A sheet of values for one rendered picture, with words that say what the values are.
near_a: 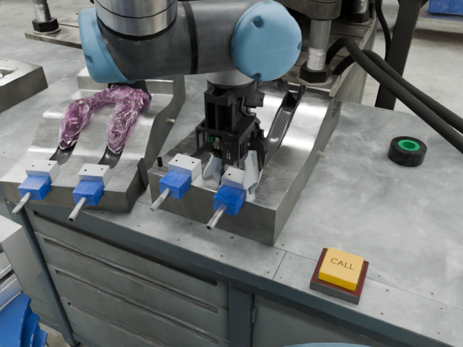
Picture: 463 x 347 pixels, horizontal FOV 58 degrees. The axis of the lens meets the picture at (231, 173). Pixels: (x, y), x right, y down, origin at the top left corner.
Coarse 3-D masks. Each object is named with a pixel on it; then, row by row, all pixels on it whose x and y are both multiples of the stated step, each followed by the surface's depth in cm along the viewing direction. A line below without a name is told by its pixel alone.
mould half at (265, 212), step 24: (312, 96) 94; (264, 120) 92; (312, 120) 89; (336, 120) 108; (192, 144) 88; (288, 144) 88; (312, 144) 87; (168, 168) 80; (288, 168) 81; (312, 168) 93; (192, 192) 77; (216, 192) 74; (264, 192) 74; (288, 192) 76; (192, 216) 81; (240, 216) 75; (264, 216) 72; (288, 216) 82; (264, 240) 76
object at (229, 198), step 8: (232, 168) 75; (224, 176) 73; (232, 176) 73; (240, 176) 73; (224, 184) 73; (232, 184) 72; (240, 184) 72; (224, 192) 72; (232, 192) 72; (240, 192) 72; (248, 192) 73; (216, 200) 71; (224, 200) 70; (232, 200) 70; (240, 200) 71; (216, 208) 72; (224, 208) 70; (232, 208) 70; (216, 216) 68; (208, 224) 66
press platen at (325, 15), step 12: (276, 0) 132; (288, 0) 129; (300, 0) 124; (312, 0) 120; (324, 0) 119; (336, 0) 119; (372, 0) 160; (300, 12) 126; (312, 12) 121; (324, 12) 120; (336, 12) 121
